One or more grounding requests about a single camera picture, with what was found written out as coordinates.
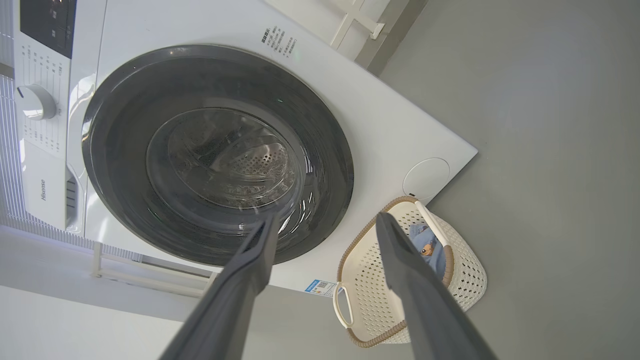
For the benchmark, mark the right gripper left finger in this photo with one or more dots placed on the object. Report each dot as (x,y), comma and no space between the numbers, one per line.
(235,300)

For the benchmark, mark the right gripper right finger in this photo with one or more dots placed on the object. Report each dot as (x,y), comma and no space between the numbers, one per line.
(425,310)

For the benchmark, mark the blue patterned cloth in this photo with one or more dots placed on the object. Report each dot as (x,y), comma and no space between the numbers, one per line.
(436,260)

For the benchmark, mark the dark grey round washer door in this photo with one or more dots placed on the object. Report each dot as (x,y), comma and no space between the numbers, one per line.
(125,150)

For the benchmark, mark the stainless steel washing machine drum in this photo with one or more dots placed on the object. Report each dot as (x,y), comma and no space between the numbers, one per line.
(240,165)

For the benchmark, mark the white front-load washing machine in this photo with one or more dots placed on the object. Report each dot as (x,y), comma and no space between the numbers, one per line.
(390,125)

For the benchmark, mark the white washing machine dial knob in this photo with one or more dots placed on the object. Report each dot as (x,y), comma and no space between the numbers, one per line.
(36,102)

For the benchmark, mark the dark washing machine display panel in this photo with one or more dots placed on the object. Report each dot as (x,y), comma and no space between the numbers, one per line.
(52,22)

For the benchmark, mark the cream perforated laundry basket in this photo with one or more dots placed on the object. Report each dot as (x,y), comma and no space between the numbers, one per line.
(367,280)

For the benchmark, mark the blue energy label sticker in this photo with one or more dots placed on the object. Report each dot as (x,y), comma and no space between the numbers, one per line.
(320,287)

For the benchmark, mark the round white filter cover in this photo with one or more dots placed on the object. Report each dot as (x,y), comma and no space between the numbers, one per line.
(426,179)

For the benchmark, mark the white Hisense detergent drawer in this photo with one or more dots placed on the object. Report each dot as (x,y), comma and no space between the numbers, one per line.
(47,195)

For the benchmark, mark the white frame rail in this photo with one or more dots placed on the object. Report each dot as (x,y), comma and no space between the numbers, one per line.
(356,20)

